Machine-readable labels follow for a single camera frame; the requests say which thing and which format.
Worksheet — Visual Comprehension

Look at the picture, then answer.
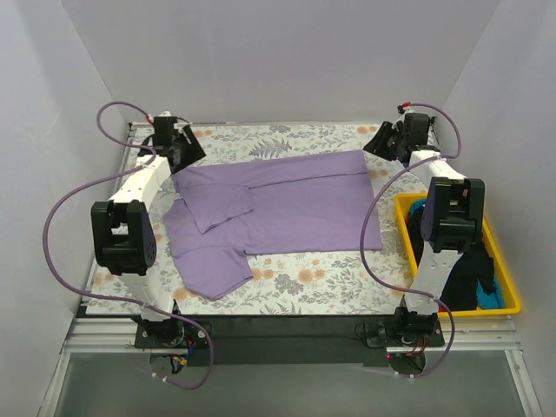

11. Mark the yellow plastic bin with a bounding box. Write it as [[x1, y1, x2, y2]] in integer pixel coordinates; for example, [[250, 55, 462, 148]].
[[394, 192, 521, 318]]

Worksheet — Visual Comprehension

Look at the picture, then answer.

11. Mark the floral table mat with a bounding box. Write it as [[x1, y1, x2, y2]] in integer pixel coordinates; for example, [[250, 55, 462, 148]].
[[85, 124, 427, 315]]

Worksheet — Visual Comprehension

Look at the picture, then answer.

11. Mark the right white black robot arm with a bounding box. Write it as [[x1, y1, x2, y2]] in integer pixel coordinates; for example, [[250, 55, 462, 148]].
[[363, 103, 485, 348]]

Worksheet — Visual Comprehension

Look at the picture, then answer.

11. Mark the purple t shirt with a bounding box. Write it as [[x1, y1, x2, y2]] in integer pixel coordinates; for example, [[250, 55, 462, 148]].
[[163, 150, 382, 300]]

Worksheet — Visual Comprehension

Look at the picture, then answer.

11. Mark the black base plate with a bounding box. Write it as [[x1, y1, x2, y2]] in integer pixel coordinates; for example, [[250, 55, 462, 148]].
[[133, 315, 446, 367]]

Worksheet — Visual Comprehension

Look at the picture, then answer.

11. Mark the teal t shirt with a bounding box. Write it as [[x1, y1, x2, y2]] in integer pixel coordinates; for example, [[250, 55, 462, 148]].
[[406, 199, 507, 310]]

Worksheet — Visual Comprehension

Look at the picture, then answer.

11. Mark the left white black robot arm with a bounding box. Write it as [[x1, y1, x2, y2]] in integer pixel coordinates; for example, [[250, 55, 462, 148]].
[[91, 111, 205, 348]]

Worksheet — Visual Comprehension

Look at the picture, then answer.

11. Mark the aluminium frame rail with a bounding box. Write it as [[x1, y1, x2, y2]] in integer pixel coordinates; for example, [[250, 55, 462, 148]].
[[38, 125, 136, 417]]

